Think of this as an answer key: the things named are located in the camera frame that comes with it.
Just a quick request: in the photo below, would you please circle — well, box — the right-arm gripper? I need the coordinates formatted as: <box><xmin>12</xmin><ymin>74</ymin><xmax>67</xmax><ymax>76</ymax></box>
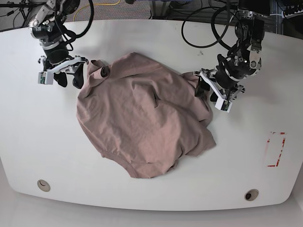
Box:
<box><xmin>38</xmin><ymin>46</ymin><xmax>89</xmax><ymax>89</ymax></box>

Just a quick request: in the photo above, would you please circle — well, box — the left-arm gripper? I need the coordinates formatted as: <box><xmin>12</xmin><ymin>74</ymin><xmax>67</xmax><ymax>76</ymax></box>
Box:
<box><xmin>194</xmin><ymin>67</ymin><xmax>245</xmax><ymax>103</ymax></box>

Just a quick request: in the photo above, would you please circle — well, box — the dusty pink T-shirt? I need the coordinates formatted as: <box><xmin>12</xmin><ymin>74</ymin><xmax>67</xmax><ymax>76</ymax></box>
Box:
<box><xmin>76</xmin><ymin>52</ymin><xmax>216</xmax><ymax>178</ymax></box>

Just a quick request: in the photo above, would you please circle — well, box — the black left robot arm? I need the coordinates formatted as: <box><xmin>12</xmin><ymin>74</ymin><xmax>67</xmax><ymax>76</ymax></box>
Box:
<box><xmin>201</xmin><ymin>0</ymin><xmax>270</xmax><ymax>101</ymax></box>

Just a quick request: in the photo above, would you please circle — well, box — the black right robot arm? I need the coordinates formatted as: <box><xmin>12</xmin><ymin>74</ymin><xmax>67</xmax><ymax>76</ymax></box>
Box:
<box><xmin>29</xmin><ymin>0</ymin><xmax>94</xmax><ymax>89</ymax></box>

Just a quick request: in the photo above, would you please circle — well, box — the red tape marking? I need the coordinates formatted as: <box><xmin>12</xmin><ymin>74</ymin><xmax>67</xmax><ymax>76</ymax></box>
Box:
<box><xmin>264</xmin><ymin>131</ymin><xmax>286</xmax><ymax>167</ymax></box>

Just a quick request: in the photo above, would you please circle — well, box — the black tripod stand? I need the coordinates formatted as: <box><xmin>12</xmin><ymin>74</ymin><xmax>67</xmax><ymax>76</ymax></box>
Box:
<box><xmin>0</xmin><ymin>0</ymin><xmax>46</xmax><ymax>28</ymax></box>

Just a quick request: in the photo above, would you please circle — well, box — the white power strip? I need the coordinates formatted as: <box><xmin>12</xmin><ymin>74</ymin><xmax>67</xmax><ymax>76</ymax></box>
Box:
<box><xmin>282</xmin><ymin>5</ymin><xmax>303</xmax><ymax>19</ymax></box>

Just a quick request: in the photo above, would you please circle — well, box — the left table grommet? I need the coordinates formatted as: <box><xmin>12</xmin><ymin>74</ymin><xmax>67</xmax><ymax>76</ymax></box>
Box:
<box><xmin>37</xmin><ymin>180</ymin><xmax>51</xmax><ymax>192</ymax></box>

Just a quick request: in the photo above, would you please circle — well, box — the table grommet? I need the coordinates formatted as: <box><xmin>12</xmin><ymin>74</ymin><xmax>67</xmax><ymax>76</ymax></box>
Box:
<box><xmin>244</xmin><ymin>189</ymin><xmax>259</xmax><ymax>201</ymax></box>
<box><xmin>37</xmin><ymin>180</ymin><xmax>51</xmax><ymax>192</ymax></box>

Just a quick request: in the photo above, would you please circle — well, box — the right table grommet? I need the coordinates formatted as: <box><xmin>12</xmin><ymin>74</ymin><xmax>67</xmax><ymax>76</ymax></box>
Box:
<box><xmin>244</xmin><ymin>189</ymin><xmax>259</xmax><ymax>201</ymax></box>

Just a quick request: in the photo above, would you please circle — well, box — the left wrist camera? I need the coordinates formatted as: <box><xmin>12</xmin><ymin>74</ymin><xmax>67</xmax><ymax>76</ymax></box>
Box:
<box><xmin>215</xmin><ymin>97</ymin><xmax>232</xmax><ymax>113</ymax></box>

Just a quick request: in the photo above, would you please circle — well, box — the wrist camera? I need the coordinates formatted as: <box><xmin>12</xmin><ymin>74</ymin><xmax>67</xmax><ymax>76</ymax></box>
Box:
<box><xmin>38</xmin><ymin>71</ymin><xmax>54</xmax><ymax>85</ymax></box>
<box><xmin>215</xmin><ymin>97</ymin><xmax>232</xmax><ymax>113</ymax></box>

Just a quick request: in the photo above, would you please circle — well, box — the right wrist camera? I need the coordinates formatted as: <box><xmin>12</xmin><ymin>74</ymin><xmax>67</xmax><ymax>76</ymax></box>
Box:
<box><xmin>38</xmin><ymin>71</ymin><xmax>54</xmax><ymax>85</ymax></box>

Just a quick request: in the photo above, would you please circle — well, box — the yellow cable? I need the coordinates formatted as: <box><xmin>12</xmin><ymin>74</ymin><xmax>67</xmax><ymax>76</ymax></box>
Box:
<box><xmin>73</xmin><ymin>0</ymin><xmax>121</xmax><ymax>22</ymax></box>

